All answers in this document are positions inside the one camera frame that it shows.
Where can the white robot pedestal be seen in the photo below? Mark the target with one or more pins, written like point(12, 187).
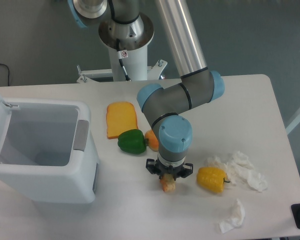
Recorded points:
point(126, 65)

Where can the large crumpled white tissue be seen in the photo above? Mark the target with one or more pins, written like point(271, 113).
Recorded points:
point(240, 167)

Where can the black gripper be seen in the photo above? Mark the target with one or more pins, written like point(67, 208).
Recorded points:
point(178, 169)

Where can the white trash bin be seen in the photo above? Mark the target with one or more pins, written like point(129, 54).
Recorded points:
point(47, 151)

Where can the small crumpled white tissue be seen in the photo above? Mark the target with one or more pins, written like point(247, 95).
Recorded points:
point(235, 219)

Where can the green bell pepper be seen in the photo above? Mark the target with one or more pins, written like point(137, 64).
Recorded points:
point(132, 142)

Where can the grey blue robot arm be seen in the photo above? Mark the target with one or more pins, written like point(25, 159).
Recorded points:
point(127, 32)

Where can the orange square toast bread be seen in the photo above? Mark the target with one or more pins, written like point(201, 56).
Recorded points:
point(120, 117)

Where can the yellow bell pepper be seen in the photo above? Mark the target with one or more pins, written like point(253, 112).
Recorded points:
point(212, 179)

